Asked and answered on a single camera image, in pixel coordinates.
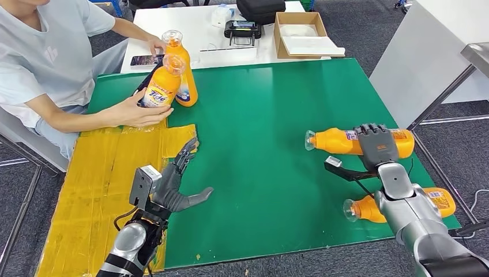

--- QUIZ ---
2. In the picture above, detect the green table mat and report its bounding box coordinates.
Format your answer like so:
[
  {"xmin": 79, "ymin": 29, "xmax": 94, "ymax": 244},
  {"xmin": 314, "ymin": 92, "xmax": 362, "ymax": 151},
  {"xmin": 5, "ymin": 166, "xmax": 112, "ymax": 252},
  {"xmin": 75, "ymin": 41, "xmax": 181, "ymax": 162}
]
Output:
[{"xmin": 88, "ymin": 58, "xmax": 462, "ymax": 269}]

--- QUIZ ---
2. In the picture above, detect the tablet in blue case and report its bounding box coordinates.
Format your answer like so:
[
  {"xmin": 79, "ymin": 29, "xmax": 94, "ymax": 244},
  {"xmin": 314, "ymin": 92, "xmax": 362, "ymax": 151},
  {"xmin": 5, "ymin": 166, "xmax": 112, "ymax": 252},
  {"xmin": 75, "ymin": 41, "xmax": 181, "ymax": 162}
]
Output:
[{"xmin": 133, "ymin": 63, "xmax": 164, "ymax": 96}]

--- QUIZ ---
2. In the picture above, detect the black carrying case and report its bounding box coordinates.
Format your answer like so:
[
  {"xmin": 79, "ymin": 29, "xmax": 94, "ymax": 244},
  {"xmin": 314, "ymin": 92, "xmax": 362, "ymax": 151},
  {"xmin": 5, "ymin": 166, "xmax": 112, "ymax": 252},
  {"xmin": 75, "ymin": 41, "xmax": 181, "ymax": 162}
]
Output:
[{"xmin": 236, "ymin": 0, "xmax": 287, "ymax": 25}]

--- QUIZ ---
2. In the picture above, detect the cardboard box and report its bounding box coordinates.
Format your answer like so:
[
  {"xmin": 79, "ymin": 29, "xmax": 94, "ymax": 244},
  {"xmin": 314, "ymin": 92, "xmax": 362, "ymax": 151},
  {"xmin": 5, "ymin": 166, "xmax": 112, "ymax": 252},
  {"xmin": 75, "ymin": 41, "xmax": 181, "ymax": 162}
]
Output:
[{"xmin": 273, "ymin": 11, "xmax": 347, "ymax": 60}]

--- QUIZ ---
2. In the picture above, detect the white foam sheet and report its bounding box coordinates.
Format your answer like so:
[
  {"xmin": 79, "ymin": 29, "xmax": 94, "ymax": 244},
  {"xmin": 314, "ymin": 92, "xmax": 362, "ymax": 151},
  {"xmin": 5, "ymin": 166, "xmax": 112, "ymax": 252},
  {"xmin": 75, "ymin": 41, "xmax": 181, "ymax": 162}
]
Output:
[{"xmin": 283, "ymin": 36, "xmax": 347, "ymax": 57}]

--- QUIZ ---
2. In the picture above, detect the grey bench with metal legs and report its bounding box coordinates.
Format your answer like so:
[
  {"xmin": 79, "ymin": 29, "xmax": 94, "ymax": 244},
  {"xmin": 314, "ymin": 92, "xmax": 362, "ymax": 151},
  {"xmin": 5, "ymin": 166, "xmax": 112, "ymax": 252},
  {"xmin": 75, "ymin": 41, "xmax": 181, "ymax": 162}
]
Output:
[{"xmin": 0, "ymin": 107, "xmax": 70, "ymax": 268}]

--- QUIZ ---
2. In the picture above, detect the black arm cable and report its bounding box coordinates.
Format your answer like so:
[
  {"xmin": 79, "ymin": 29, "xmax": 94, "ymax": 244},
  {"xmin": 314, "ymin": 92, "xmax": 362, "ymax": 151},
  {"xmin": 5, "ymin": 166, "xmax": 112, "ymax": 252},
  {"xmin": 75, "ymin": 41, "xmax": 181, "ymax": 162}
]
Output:
[
  {"xmin": 113, "ymin": 206, "xmax": 139, "ymax": 232},
  {"xmin": 354, "ymin": 178, "xmax": 379, "ymax": 200}
]

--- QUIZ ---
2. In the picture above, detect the white table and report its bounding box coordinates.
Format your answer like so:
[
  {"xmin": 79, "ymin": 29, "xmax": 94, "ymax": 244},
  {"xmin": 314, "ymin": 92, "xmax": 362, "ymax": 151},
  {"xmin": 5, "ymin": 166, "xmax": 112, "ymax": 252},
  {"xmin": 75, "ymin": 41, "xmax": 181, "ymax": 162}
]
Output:
[{"xmin": 120, "ymin": 0, "xmax": 332, "ymax": 74}]

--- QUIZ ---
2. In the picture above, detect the clear plastic pack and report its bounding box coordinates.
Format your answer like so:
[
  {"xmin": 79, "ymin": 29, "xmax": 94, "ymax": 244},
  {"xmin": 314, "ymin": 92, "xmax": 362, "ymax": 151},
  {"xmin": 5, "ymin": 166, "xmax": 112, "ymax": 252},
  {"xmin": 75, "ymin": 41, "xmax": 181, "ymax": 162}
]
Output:
[{"xmin": 210, "ymin": 3, "xmax": 235, "ymax": 28}]

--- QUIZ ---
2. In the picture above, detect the black handheld controller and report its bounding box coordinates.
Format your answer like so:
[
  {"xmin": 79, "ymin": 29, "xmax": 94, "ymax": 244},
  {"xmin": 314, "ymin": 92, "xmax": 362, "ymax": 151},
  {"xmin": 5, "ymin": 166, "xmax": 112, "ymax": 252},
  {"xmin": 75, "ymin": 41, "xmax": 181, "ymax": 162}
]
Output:
[{"xmin": 224, "ymin": 20, "xmax": 263, "ymax": 47}]

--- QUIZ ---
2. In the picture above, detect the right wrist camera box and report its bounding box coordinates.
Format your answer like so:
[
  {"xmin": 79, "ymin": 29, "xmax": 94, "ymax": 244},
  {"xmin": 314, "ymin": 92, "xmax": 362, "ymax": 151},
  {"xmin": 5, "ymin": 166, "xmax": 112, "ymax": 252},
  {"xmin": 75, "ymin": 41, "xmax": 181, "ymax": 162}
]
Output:
[{"xmin": 324, "ymin": 155, "xmax": 379, "ymax": 182}]

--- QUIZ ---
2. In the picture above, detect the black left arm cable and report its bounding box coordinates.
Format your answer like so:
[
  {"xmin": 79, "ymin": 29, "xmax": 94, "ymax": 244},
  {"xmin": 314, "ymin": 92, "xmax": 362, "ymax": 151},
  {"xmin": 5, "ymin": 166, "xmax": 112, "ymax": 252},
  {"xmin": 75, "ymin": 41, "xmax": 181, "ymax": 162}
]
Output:
[{"xmin": 113, "ymin": 206, "xmax": 139, "ymax": 232}]

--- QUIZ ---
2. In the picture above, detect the white partition panel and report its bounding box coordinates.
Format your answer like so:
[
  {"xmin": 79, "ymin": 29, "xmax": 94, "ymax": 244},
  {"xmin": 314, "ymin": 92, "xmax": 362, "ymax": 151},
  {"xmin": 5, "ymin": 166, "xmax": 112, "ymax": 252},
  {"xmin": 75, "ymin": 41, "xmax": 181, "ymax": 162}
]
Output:
[{"xmin": 370, "ymin": 0, "xmax": 489, "ymax": 133}]

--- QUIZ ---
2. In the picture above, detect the orange detergent bottle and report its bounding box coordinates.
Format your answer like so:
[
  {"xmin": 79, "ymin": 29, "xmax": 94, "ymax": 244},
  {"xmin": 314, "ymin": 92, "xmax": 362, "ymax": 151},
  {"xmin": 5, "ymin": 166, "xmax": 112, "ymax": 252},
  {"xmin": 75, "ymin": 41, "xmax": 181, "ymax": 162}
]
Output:
[
  {"xmin": 304, "ymin": 128, "xmax": 416, "ymax": 159},
  {"xmin": 343, "ymin": 186, "xmax": 457, "ymax": 224},
  {"xmin": 161, "ymin": 29, "xmax": 199, "ymax": 108},
  {"xmin": 139, "ymin": 53, "xmax": 187, "ymax": 109}
]

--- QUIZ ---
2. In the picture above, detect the smartphone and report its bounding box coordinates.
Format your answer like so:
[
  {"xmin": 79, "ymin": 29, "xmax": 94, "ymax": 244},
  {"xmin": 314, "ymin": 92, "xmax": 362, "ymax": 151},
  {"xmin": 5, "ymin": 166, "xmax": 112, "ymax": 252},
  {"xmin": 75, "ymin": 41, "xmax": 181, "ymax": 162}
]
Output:
[{"xmin": 130, "ymin": 54, "xmax": 165, "ymax": 68}]

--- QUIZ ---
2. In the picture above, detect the white plastic bag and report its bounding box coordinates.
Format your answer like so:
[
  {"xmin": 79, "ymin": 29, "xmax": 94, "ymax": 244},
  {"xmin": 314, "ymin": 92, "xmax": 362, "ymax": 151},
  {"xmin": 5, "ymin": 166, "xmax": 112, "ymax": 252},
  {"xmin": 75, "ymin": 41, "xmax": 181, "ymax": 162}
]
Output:
[{"xmin": 279, "ymin": 24, "xmax": 319, "ymax": 38}]

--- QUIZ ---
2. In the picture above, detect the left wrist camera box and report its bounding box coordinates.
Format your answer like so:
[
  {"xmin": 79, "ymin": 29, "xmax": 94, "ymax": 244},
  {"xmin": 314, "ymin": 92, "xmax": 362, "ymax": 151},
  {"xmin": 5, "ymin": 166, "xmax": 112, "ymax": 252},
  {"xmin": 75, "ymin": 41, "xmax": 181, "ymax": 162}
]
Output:
[{"xmin": 129, "ymin": 165, "xmax": 163, "ymax": 211}]

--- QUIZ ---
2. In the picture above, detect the person's right hand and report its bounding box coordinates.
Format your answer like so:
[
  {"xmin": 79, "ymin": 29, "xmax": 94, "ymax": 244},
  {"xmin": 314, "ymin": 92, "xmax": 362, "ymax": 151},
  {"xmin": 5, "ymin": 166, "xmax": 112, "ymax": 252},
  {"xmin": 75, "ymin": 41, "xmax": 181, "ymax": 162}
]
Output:
[{"xmin": 101, "ymin": 88, "xmax": 175, "ymax": 129}]

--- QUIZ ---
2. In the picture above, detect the person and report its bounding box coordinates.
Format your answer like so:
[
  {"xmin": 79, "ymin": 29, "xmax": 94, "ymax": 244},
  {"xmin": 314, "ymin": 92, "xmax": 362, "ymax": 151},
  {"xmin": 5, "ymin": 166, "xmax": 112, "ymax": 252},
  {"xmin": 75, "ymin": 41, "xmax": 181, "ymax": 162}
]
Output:
[{"xmin": 0, "ymin": 0, "xmax": 175, "ymax": 159}]

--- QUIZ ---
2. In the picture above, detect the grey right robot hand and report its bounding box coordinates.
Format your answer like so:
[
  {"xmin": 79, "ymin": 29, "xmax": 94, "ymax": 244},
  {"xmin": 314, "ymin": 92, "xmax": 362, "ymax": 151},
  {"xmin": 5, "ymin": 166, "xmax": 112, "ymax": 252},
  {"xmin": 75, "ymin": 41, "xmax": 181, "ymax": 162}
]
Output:
[{"xmin": 353, "ymin": 123, "xmax": 400, "ymax": 171}]

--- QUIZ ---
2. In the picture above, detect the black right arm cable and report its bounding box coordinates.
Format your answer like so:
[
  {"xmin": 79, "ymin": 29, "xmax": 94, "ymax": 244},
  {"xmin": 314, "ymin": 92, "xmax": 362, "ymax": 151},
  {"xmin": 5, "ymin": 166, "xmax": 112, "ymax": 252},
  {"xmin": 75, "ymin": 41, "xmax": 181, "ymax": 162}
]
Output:
[{"xmin": 354, "ymin": 178, "xmax": 379, "ymax": 200}]

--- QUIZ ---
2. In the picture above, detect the flat white box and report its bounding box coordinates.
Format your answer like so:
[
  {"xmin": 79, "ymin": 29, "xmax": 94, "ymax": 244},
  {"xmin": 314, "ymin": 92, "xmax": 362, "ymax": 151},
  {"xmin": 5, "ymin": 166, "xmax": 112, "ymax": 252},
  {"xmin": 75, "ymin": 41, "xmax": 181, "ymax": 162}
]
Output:
[{"xmin": 198, "ymin": 46, "xmax": 257, "ymax": 66}]

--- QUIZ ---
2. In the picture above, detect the white floor cable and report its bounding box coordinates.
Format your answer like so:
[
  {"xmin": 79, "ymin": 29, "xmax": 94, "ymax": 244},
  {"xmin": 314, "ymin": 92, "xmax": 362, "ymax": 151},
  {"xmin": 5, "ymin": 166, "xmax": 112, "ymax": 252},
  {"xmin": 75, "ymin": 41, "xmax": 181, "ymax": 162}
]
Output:
[{"xmin": 450, "ymin": 189, "xmax": 489, "ymax": 239}]

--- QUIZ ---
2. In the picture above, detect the person's left hand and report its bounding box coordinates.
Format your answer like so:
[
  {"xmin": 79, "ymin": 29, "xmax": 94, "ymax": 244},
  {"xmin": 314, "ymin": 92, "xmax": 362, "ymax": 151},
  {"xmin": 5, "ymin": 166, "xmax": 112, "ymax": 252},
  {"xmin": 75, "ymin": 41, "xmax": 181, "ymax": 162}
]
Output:
[{"xmin": 146, "ymin": 35, "xmax": 167, "ymax": 57}]

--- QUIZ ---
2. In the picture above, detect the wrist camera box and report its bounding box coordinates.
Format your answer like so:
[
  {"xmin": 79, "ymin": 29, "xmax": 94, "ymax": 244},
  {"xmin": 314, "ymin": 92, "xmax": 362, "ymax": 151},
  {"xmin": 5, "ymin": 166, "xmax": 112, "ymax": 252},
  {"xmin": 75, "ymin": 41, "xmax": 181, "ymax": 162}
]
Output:
[
  {"xmin": 129, "ymin": 165, "xmax": 163, "ymax": 211},
  {"xmin": 324, "ymin": 155, "xmax": 379, "ymax": 182}
]

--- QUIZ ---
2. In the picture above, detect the black metal floor frame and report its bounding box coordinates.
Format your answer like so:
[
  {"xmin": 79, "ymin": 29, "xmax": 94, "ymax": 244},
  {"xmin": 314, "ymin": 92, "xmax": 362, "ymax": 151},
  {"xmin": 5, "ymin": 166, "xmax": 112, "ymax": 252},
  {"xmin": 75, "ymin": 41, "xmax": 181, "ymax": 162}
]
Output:
[{"xmin": 408, "ymin": 130, "xmax": 489, "ymax": 237}]

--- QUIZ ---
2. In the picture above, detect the yellow tape patch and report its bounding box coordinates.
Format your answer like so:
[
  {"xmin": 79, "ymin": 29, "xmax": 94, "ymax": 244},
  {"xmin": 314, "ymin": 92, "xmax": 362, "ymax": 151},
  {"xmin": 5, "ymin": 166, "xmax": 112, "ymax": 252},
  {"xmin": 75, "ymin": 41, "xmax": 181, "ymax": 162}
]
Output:
[{"xmin": 35, "ymin": 120, "xmax": 200, "ymax": 277}]

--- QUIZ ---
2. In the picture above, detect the steel table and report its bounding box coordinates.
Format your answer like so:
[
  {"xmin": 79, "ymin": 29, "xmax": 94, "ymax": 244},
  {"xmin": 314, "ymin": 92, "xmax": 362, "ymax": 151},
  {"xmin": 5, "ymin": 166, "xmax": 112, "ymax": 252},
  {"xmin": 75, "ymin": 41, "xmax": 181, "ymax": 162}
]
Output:
[{"xmin": 404, "ymin": 42, "xmax": 489, "ymax": 134}]

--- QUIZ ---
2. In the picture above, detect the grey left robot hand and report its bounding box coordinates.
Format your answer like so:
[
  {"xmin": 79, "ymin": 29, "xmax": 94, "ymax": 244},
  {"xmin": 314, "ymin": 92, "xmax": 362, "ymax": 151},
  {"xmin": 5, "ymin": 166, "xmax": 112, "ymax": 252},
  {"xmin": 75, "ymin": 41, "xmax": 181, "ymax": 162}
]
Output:
[{"xmin": 152, "ymin": 137, "xmax": 215, "ymax": 213}]

